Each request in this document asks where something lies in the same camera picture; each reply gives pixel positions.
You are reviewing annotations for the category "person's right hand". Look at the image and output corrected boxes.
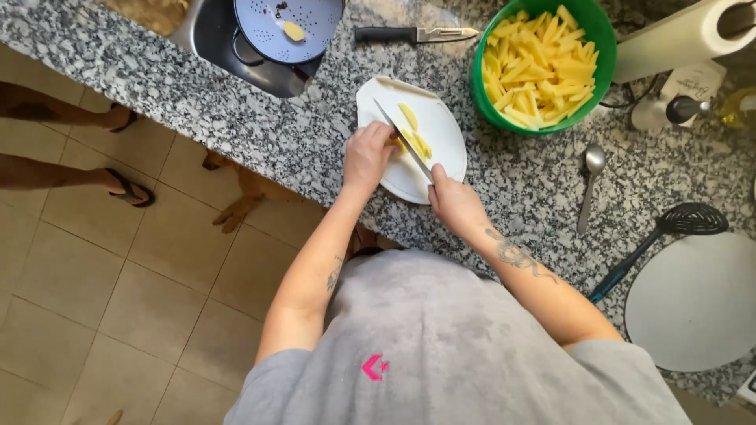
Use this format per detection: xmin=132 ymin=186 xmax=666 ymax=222
xmin=428 ymin=163 xmax=492 ymax=238

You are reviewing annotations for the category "person's left hand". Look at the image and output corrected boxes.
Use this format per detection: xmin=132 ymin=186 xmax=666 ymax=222
xmin=343 ymin=121 xmax=402 ymax=196

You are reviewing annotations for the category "steel kitchen knife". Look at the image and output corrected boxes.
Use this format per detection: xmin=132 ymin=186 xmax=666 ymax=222
xmin=372 ymin=98 xmax=436 ymax=184

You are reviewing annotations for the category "half-cut raw potato piece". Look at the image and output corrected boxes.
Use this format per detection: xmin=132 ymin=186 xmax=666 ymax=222
xmin=387 ymin=133 xmax=421 ymax=160

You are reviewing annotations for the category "white plastic cutting board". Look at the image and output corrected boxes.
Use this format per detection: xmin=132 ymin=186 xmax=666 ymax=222
xmin=355 ymin=75 xmax=468 ymax=206

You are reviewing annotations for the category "person's foot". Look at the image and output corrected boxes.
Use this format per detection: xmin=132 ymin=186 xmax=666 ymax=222
xmin=347 ymin=223 xmax=406 ymax=261

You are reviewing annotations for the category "blue enamel colander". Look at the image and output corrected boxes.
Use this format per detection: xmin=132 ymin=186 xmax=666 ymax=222
xmin=232 ymin=0 xmax=347 ymax=67

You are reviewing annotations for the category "tan dog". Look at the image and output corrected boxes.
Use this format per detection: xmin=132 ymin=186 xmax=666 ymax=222
xmin=201 ymin=149 xmax=329 ymax=235

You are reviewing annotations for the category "heap of raw potato sticks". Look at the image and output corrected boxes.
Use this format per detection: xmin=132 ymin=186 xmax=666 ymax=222
xmin=481 ymin=5 xmax=600 ymax=132

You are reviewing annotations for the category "stainless steel sink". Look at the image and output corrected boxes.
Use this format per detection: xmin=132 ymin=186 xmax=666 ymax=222
xmin=168 ymin=0 xmax=324 ymax=99

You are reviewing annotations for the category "metal spoon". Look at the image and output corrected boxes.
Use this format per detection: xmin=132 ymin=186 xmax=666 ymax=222
xmin=576 ymin=144 xmax=607 ymax=235

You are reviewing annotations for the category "person's grey shirt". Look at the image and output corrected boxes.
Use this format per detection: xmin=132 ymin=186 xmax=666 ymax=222
xmin=223 ymin=247 xmax=693 ymax=425

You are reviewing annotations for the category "green plastic bowl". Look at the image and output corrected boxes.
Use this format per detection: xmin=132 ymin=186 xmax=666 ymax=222
xmin=469 ymin=0 xmax=619 ymax=136

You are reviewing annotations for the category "black sandal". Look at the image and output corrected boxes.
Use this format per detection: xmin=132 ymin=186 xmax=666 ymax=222
xmin=109 ymin=103 xmax=140 ymax=134
xmin=104 ymin=168 xmax=157 ymax=209

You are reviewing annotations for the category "dark bottle with silver stopper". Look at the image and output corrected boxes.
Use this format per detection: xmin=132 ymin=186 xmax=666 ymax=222
xmin=665 ymin=95 xmax=711 ymax=125

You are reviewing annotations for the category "white paper towel roll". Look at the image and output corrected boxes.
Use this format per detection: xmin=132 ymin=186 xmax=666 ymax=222
xmin=612 ymin=0 xmax=756 ymax=85

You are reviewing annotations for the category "black slotted spatula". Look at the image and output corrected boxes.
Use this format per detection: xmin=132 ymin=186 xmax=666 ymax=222
xmin=587 ymin=202 xmax=731 ymax=305

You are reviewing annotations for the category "white-labelled bottle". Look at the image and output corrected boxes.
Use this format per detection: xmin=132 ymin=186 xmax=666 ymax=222
xmin=660 ymin=59 xmax=728 ymax=128

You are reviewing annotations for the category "round white board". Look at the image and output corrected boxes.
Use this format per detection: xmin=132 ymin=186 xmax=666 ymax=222
xmin=624 ymin=231 xmax=756 ymax=373

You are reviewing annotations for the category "yellow oil bottle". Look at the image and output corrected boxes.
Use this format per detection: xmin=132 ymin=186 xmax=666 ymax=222
xmin=716 ymin=87 xmax=756 ymax=131

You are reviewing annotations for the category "white appliance corner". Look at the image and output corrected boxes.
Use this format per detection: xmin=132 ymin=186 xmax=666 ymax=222
xmin=735 ymin=368 xmax=756 ymax=408

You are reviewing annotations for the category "black-handled kitchen knife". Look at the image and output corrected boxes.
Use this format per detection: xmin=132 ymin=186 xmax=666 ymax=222
xmin=354 ymin=25 xmax=480 ymax=45

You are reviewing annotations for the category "black cable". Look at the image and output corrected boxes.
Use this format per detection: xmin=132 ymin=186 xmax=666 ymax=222
xmin=599 ymin=73 xmax=660 ymax=111

